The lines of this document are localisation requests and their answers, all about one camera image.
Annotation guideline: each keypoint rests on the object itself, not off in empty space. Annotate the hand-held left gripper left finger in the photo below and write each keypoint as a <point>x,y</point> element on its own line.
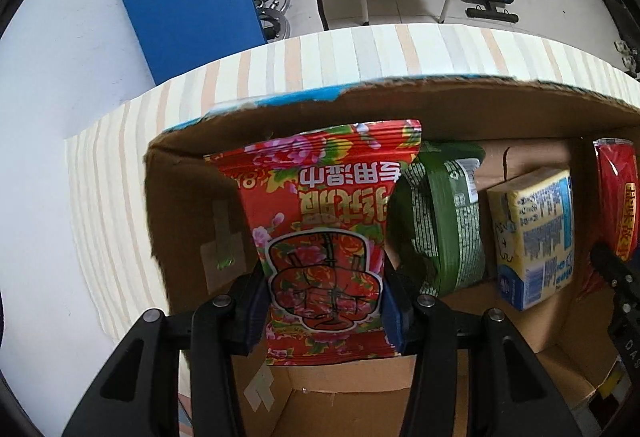
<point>257,313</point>

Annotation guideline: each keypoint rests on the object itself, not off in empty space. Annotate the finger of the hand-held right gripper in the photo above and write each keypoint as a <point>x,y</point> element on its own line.
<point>614,269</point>

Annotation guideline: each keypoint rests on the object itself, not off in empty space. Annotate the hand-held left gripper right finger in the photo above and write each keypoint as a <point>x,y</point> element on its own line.
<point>393,318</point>

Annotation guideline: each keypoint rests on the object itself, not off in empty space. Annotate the red floral packet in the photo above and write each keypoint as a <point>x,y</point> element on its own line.
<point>325,227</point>

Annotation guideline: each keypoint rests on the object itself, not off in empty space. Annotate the cardboard box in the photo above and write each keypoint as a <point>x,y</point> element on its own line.
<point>530,117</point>

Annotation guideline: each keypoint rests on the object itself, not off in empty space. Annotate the red and yellow packet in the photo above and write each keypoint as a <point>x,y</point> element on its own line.
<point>617,197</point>

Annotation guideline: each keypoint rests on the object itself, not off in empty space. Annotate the yellow and blue packet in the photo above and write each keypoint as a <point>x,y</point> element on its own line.
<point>537,237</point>

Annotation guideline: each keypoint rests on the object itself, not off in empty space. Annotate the green snack packet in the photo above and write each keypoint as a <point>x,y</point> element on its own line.
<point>442,227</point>

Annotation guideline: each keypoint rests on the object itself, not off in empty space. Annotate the small chrome dumbbell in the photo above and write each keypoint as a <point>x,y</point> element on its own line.
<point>629,59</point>

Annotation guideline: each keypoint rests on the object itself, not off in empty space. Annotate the striped tablecloth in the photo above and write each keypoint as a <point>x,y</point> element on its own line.
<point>350,57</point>

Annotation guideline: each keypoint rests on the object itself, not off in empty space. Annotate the chrome weight plate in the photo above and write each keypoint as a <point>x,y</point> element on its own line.
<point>274,2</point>
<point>276,24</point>

